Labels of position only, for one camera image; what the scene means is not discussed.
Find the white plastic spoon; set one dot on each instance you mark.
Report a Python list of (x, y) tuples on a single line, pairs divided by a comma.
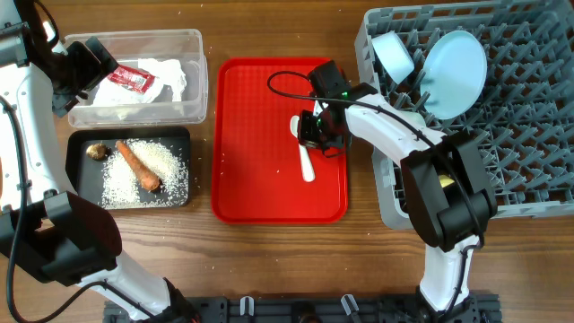
[(307, 170)]

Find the clear plastic waste bin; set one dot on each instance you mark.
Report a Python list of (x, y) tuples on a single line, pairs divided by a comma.
[(185, 45)]

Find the yellow plastic cup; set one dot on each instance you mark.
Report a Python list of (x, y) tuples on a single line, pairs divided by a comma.
[(445, 181)]

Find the orange carrot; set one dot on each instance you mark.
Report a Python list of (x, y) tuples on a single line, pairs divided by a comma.
[(147, 179)]

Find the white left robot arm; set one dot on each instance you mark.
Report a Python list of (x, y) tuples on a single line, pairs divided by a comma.
[(47, 230)]

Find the light blue bowl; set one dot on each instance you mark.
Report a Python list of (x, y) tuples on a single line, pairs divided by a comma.
[(393, 56)]

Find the light blue plate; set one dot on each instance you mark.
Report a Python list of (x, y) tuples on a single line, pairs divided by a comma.
[(454, 75)]

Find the black waste tray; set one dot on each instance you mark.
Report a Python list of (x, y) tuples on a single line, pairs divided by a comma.
[(86, 173)]

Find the red snack wrapper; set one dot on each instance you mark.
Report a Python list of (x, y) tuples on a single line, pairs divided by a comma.
[(132, 79)]

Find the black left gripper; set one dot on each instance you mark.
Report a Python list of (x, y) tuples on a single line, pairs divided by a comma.
[(94, 72)]

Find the brown food scrap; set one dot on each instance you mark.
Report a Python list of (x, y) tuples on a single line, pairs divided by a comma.
[(97, 152)]

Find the red serving tray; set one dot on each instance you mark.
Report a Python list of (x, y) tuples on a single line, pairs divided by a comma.
[(256, 172)]

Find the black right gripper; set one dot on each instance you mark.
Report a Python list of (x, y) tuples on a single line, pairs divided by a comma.
[(307, 135)]

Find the black mounting rail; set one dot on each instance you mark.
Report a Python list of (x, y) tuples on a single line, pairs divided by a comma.
[(387, 308)]

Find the white rice pile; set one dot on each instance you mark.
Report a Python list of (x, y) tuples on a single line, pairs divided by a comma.
[(122, 189)]

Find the white tissue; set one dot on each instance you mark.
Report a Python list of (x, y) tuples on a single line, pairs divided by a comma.
[(169, 75)]

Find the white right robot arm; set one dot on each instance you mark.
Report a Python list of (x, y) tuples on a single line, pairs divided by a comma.
[(447, 192)]

